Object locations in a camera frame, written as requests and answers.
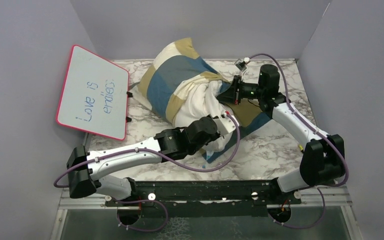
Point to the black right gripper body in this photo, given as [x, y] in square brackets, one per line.
[246, 91]

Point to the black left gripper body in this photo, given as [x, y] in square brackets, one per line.
[214, 136]

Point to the white pillow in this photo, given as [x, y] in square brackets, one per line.
[201, 102]

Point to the blue beige checked pillowcase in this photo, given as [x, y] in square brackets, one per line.
[175, 71]

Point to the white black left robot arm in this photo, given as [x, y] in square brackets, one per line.
[86, 171]

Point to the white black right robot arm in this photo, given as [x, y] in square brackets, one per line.
[323, 154]

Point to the black yellow marker pen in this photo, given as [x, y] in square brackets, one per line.
[301, 148]

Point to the black whiteboard clip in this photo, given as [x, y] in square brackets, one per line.
[129, 94]

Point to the pink framed whiteboard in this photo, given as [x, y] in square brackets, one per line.
[94, 96]

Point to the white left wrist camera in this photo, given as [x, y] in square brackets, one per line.
[226, 123]

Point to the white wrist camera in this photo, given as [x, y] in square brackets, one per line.
[241, 64]
[226, 123]

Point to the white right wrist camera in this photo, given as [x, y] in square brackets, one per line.
[241, 64]

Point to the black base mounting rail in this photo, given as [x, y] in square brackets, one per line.
[195, 199]

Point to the aluminium frame rail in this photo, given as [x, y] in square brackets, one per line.
[324, 214]

